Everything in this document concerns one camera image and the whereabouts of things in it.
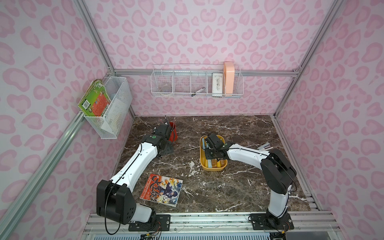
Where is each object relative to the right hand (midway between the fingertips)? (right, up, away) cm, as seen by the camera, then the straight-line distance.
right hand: (207, 153), depth 93 cm
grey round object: (-26, +41, +3) cm, 48 cm away
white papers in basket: (-52, +21, -10) cm, 57 cm away
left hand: (-25, +4, -10) cm, 28 cm away
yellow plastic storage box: (-2, -5, -1) cm, 5 cm away
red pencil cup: (-22, +10, +10) cm, 26 cm away
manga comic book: (-25, -18, -11) cm, 33 cm away
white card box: (+6, +42, -2) cm, 43 cm away
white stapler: (+38, +3, +5) cm, 39 cm away
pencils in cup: (-26, +20, +7) cm, 33 cm away
